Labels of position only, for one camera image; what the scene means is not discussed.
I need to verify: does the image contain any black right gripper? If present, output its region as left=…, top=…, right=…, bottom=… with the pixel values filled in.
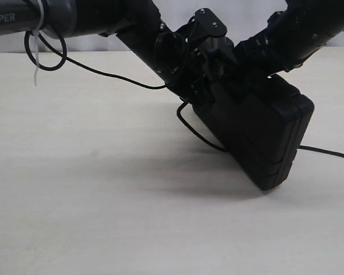
left=206, top=37, right=276, bottom=95

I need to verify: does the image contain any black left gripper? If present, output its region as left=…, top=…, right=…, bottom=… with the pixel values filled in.
left=154, top=7, right=227, bottom=105

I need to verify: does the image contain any black plastic carrying case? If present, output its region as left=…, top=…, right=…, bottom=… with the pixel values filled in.
left=193, top=73, right=314, bottom=191

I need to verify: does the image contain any black braided rope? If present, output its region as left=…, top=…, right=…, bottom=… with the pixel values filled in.
left=176, top=100, right=344, bottom=160

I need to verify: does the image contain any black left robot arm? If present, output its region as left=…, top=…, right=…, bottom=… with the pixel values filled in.
left=0, top=1, right=227, bottom=105

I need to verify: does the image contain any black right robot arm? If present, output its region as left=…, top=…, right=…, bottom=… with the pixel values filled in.
left=208, top=1, right=344, bottom=96

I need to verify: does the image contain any white zip tie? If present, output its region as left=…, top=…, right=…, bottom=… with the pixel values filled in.
left=33, top=0, right=45, bottom=87

